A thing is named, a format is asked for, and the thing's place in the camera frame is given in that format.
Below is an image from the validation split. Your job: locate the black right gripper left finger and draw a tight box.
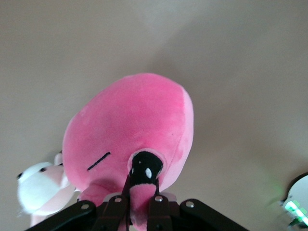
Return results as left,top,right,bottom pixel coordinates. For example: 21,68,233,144
24,174,132,231

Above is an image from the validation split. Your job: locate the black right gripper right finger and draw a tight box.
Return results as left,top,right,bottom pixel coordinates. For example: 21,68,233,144
147,178,250,231

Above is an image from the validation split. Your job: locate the pink round plush toy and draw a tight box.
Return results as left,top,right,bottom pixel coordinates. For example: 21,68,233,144
61,72,194,229

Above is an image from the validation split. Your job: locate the small white pink plush dog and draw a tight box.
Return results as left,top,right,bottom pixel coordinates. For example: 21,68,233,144
16,150,80,228

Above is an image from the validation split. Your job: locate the brown table cover sheet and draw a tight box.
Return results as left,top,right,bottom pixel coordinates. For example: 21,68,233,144
0,0,308,231

